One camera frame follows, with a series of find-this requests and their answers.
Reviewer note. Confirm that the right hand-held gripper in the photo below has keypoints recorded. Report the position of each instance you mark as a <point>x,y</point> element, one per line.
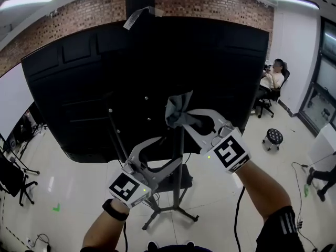
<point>231,151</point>

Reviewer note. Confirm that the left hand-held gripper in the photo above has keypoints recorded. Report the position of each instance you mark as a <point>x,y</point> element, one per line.
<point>124,186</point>

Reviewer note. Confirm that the grey cloth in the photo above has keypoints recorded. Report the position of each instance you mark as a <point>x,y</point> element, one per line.
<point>178,106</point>

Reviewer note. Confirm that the black TV stand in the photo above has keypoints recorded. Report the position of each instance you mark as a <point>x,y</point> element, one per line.
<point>140,1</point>

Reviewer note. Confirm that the person's right forearm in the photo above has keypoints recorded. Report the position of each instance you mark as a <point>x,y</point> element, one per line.
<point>262,193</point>

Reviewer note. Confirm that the person's left forearm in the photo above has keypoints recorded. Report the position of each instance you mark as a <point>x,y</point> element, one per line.
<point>99,235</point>

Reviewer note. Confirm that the black round stool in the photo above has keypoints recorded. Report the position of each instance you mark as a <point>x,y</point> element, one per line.
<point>274,135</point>

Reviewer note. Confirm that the person's dark trousers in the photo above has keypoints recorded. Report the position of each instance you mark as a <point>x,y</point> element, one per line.
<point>181,249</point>

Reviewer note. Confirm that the black office chair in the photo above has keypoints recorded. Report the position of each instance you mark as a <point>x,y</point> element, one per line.
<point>10,177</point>
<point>286,76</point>

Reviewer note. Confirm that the green floor tape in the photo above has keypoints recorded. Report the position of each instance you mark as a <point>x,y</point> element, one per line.
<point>56,208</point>

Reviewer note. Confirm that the black television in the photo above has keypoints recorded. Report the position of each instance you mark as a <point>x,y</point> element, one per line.
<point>78,88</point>

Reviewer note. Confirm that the small green object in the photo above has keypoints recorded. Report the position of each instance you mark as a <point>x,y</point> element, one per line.
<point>306,190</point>

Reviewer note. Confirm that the white panel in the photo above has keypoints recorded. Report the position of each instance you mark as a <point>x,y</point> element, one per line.
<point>325,146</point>

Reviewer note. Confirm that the black t-shirt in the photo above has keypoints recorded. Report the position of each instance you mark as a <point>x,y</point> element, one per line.
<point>278,235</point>

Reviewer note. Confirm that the grey tape strip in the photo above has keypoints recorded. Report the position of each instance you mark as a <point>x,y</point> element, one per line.
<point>134,17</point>

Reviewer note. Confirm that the black framed glass door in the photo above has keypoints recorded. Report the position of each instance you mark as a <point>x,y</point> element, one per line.
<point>328,69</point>

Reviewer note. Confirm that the white power strip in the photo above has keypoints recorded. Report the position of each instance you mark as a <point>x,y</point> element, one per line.
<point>30,242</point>

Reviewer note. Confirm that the white projection screen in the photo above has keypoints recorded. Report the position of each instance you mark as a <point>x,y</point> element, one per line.
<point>13,101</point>

